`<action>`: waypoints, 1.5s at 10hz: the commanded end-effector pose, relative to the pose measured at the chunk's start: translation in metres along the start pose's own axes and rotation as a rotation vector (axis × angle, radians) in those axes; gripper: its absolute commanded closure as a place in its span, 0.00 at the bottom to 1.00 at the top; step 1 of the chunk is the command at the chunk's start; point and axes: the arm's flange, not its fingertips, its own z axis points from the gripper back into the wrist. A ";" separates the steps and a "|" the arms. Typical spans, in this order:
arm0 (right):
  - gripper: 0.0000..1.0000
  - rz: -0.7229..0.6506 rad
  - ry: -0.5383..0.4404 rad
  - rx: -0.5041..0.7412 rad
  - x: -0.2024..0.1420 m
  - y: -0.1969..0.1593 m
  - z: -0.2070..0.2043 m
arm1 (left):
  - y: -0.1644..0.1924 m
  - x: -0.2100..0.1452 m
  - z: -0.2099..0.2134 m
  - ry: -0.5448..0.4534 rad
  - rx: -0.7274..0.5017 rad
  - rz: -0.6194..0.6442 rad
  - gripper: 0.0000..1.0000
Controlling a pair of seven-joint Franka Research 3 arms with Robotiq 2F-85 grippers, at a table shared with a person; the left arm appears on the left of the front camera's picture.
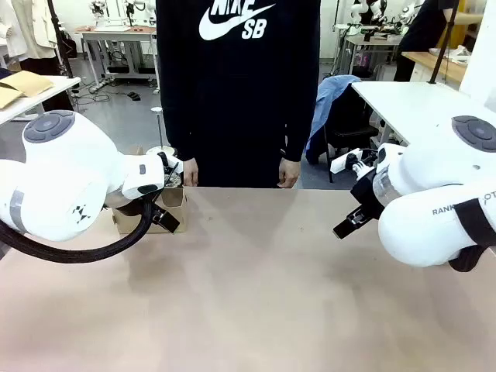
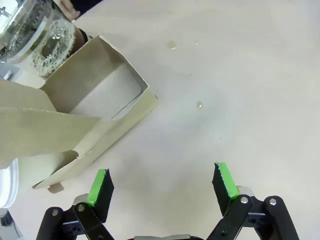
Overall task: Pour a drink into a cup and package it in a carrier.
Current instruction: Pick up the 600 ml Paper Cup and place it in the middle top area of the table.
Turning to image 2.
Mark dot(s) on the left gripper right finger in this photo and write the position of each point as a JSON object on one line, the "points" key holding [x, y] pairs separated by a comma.
{"points": [[225, 185]]}

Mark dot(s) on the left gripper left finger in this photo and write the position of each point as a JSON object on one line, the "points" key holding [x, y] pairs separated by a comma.
{"points": [[98, 190]]}

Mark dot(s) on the clear glass pitcher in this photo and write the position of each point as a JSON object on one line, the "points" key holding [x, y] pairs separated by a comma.
{"points": [[25, 30]]}

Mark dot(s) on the brown cardboard cup carrier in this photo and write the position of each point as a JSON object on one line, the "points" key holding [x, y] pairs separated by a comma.
{"points": [[125, 120]]}

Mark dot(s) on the short white lidded paper cup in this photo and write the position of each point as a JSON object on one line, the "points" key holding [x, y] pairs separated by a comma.
{"points": [[10, 185]]}

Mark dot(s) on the person's right hand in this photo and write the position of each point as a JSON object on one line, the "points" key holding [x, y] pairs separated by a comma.
{"points": [[70, 8]]}

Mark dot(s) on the water droplet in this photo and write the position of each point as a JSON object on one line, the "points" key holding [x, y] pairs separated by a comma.
{"points": [[199, 104]]}

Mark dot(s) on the grey stand with black knob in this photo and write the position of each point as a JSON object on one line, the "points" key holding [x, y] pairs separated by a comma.
{"points": [[8, 225]]}

